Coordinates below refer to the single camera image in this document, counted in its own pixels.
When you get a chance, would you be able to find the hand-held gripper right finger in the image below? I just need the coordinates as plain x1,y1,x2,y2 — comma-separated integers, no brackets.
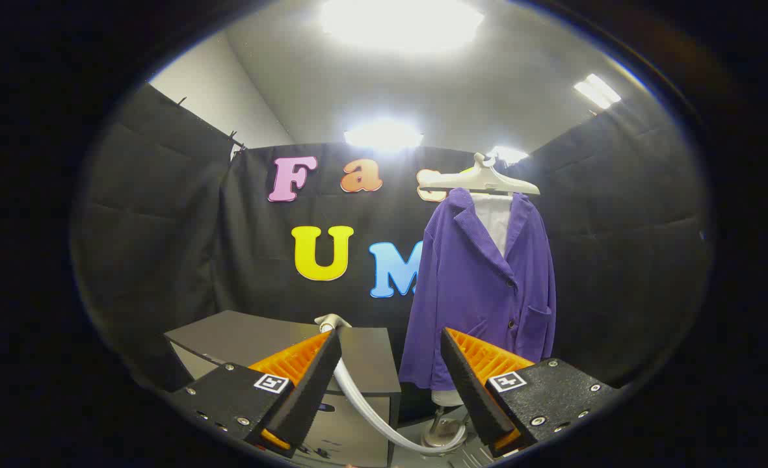
440,327,620,459

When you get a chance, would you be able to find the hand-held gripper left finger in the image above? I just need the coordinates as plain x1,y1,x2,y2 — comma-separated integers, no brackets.
168,328,344,459

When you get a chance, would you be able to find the purple corduroy jacket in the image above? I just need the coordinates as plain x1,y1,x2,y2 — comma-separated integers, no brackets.
399,187,557,391

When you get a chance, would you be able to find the white clothes hanger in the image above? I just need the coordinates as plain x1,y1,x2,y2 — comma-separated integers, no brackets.
417,153,541,197

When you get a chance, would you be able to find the silver stand base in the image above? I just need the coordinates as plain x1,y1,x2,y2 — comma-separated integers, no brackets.
421,406,468,449

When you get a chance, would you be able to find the grey cabinet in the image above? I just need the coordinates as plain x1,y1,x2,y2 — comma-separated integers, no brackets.
165,310,402,467

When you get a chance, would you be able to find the double ceiling light panel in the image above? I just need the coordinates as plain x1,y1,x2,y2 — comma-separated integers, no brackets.
574,73,622,110

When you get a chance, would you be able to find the large ceiling light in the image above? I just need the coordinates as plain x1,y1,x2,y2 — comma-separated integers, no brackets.
322,0,485,53

